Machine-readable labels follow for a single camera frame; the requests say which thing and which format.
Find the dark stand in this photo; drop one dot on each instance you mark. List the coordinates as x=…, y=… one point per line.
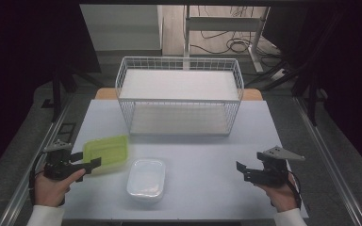
x=58, y=91
x=311, y=91

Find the white cabinet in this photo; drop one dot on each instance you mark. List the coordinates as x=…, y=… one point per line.
x=122, y=28

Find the green plastic food container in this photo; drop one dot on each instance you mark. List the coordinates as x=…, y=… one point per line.
x=108, y=150

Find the white power strip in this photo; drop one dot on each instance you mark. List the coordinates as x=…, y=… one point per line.
x=278, y=74

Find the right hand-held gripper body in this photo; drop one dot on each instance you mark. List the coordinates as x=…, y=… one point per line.
x=275, y=171

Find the person's left hand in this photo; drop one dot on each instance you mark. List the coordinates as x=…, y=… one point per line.
x=52, y=191

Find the white metal desk frame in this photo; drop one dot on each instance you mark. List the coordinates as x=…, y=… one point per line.
x=226, y=24

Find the person's right hand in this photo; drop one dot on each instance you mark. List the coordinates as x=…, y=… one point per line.
x=281, y=196

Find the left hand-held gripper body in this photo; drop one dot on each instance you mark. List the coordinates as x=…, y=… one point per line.
x=58, y=163

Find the metal floor rail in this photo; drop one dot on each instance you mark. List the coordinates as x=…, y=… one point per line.
x=330, y=163
x=34, y=160

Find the wooden table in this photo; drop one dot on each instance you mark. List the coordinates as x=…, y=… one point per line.
x=105, y=94

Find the clear plastic food container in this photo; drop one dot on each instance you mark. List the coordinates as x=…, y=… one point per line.
x=146, y=180

